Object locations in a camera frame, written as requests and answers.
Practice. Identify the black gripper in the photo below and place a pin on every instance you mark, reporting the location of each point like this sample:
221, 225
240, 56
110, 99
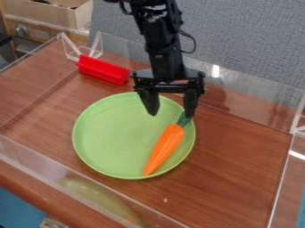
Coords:
169, 77

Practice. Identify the orange toy carrot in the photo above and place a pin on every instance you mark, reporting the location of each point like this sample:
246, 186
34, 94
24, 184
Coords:
166, 144

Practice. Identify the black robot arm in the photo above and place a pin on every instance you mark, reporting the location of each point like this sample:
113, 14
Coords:
158, 21

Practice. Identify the green round plate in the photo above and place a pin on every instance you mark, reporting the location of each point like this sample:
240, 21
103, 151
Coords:
114, 136

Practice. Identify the red plastic block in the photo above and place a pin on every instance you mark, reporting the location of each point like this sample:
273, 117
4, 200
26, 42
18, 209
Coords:
103, 70

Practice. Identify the cardboard box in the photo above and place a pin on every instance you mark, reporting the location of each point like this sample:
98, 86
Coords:
71, 14

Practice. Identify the clear acrylic enclosure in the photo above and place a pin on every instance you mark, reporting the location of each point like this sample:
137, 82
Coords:
221, 188

